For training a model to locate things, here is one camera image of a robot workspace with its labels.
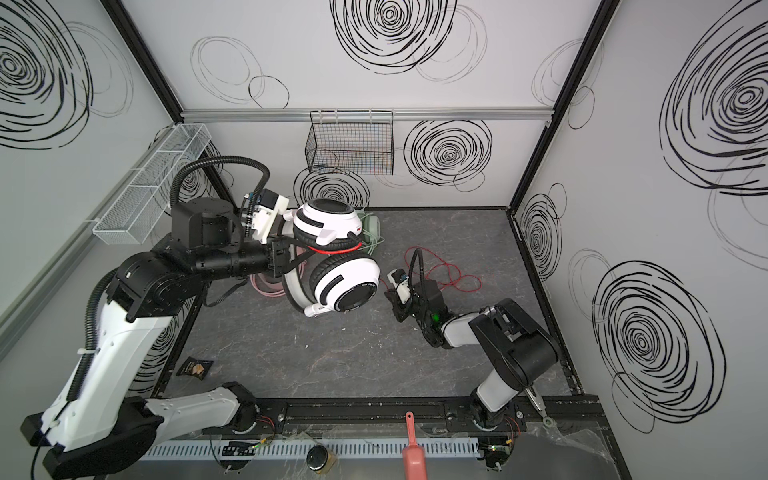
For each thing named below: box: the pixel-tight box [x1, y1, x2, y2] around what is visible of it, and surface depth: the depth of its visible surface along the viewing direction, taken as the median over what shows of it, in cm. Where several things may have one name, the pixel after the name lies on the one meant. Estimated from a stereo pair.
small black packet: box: [176, 356, 214, 381], surface depth 82 cm
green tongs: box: [524, 386, 556, 429], surface depth 76 cm
